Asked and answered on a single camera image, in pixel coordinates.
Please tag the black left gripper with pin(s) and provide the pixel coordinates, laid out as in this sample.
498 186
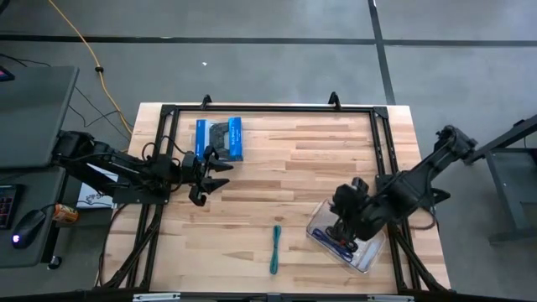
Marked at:
199 180

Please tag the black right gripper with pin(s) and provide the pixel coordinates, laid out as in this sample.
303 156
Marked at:
350 209

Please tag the clear plastic container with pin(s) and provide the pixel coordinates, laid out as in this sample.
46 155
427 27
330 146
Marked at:
369 256

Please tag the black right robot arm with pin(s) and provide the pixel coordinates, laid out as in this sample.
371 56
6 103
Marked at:
419 180

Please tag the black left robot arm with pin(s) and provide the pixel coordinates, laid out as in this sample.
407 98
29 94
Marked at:
126 168

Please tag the blue game controller box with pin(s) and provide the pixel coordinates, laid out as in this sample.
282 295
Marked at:
201 138

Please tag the white paper sheet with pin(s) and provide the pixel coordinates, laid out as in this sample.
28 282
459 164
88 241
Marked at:
90 197

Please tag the orange drink can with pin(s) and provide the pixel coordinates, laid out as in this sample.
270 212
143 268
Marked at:
65 213

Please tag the dark metal side stand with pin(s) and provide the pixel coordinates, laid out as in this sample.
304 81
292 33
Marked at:
512 176

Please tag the dark grey desk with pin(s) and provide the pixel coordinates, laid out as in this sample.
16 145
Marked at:
29 197

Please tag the light grey desk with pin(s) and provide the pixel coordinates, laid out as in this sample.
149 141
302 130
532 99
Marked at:
33 117

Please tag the black computer mouse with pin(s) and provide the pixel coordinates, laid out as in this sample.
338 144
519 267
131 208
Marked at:
27 228

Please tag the black keyboard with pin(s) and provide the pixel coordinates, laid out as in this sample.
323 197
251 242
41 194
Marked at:
6 205

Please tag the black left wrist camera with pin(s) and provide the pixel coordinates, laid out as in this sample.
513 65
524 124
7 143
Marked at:
190 160

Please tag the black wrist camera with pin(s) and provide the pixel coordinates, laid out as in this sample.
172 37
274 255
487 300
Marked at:
361 185
190 160

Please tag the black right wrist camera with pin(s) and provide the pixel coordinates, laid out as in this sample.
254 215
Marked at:
361 185

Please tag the silver metal bracket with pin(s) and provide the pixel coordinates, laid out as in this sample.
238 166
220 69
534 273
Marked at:
157 297
390 298

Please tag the black metal table frame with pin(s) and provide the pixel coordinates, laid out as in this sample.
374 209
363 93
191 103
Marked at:
272 108

